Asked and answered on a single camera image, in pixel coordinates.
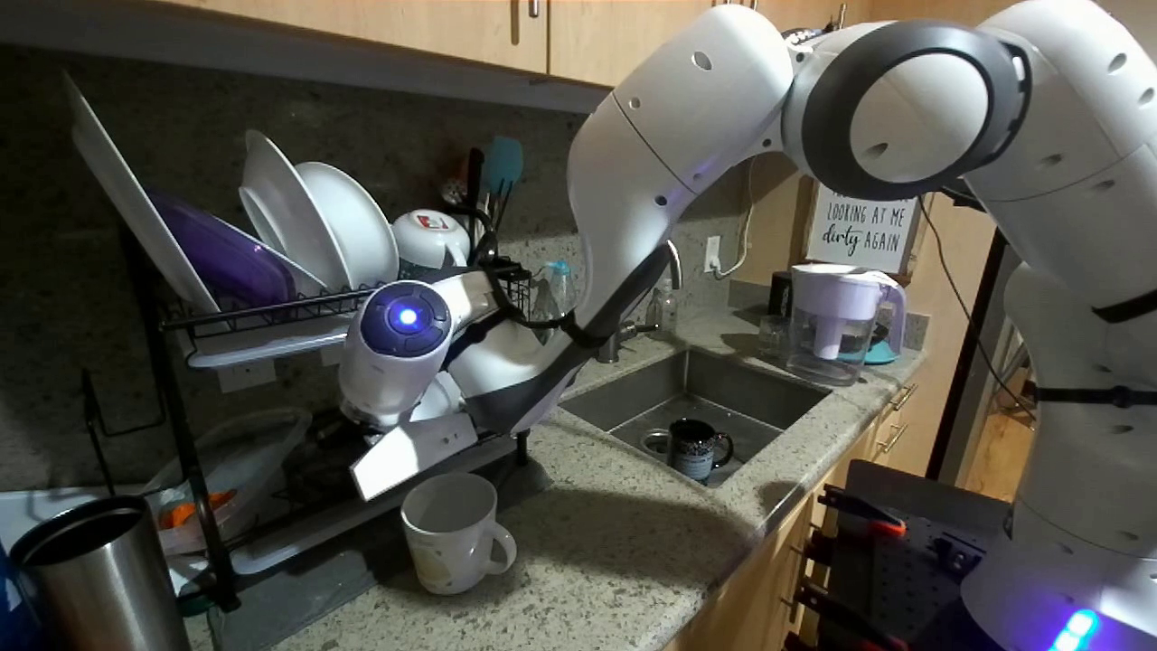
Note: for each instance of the white round plate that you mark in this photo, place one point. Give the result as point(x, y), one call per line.
point(288, 212)

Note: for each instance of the large white rectangular plate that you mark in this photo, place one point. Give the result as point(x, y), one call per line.
point(130, 200)

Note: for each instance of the purple plate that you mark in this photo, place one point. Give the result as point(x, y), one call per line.
point(228, 256)

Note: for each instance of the black camera stand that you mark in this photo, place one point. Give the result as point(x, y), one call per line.
point(970, 349)

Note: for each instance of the grey rack drip tray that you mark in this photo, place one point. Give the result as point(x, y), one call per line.
point(303, 528)
point(256, 346)

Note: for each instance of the framed white text sign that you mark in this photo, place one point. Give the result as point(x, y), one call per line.
point(858, 227)

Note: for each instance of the orange object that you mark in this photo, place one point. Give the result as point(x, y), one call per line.
point(194, 512)

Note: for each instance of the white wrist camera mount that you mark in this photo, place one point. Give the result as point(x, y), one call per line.
point(418, 455)

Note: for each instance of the white water filter pitcher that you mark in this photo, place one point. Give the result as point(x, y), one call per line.
point(834, 308)

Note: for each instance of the wooden wall cabinets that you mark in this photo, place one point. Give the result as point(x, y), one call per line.
point(422, 24)

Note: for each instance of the steel kitchen sink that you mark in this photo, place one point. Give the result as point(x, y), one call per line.
point(726, 390)

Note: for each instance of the clear plastic container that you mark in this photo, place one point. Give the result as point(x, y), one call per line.
point(236, 465)

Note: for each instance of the chrome kitchen faucet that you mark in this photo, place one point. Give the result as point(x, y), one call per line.
point(660, 308)

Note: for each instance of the large speckled white mug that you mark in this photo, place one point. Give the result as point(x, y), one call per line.
point(448, 536)

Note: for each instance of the black mug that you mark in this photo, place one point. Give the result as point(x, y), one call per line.
point(697, 450)

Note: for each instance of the blue container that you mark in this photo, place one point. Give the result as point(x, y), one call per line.
point(11, 601)

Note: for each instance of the black two-tier dish rack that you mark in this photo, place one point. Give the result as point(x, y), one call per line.
point(183, 444)

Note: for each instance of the small white bowl red print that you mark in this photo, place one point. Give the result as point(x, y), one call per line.
point(428, 238)

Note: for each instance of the plain white deep bowl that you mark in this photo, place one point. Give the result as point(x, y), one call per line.
point(360, 227)

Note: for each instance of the black pegboard with tools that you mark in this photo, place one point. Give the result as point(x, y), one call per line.
point(905, 565)

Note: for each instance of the white wall outlet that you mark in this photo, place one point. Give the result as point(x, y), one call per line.
point(712, 253)

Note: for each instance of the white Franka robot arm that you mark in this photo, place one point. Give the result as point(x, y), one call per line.
point(673, 119)

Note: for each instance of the teal silicone spatula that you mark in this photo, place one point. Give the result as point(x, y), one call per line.
point(501, 165)

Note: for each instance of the black kitchen utensil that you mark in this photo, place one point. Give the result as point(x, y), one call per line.
point(472, 183)

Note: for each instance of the wooden base cabinet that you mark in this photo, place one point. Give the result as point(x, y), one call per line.
point(773, 591)

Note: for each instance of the stainless steel tumbler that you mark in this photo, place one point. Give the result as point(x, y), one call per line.
point(102, 591)

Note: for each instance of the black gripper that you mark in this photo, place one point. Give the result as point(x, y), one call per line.
point(339, 442)

